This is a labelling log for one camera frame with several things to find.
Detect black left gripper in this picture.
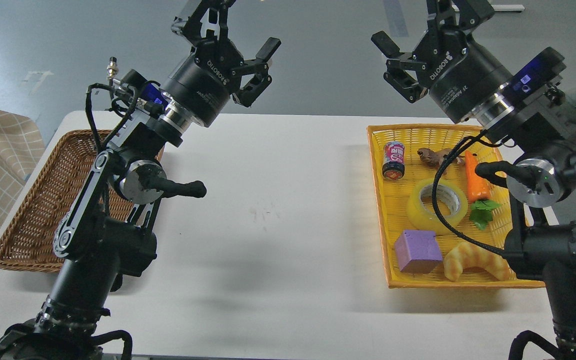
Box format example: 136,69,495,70
161,0,282,128

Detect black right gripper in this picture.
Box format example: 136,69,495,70
371,0,512,123

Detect yellow tape roll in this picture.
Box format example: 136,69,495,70
407,178,469,236

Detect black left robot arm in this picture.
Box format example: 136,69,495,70
0,0,281,360

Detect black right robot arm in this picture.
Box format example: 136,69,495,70
371,0,576,360

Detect brown toy animal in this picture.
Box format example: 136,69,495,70
416,147,466,176

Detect red soda can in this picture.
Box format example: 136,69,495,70
382,141,405,181

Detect orange toy carrot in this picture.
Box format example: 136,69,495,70
464,150,502,231

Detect yellow plastic basket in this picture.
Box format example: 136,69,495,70
366,123,544,289

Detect purple foam cube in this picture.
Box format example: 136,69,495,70
393,228,443,274

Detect toy croissant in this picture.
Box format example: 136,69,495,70
443,242,511,281

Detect brown wicker basket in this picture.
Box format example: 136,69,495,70
0,129,166,273

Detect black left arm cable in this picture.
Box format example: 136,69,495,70
84,81,141,151

